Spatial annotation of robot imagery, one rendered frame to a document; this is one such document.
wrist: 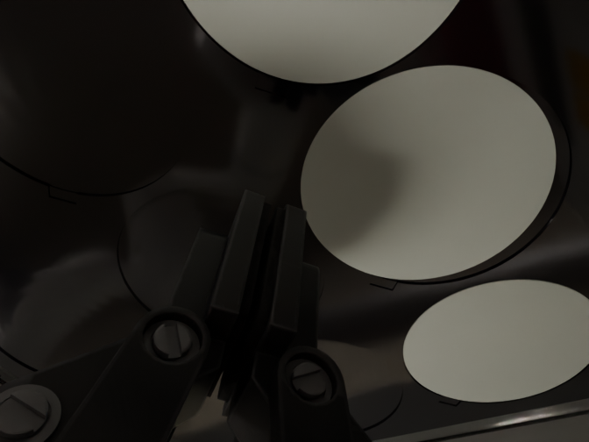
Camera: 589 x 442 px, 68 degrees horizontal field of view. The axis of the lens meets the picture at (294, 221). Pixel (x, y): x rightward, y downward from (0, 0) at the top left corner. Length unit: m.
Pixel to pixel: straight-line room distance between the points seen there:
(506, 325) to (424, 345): 0.04
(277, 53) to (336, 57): 0.02
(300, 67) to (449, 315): 0.14
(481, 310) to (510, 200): 0.07
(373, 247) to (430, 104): 0.07
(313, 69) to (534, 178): 0.10
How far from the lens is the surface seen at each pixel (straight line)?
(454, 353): 0.26
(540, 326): 0.26
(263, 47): 0.16
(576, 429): 0.36
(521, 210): 0.20
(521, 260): 0.22
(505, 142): 0.18
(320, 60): 0.16
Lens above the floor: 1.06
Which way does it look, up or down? 54 degrees down
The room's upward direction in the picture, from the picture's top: 173 degrees counter-clockwise
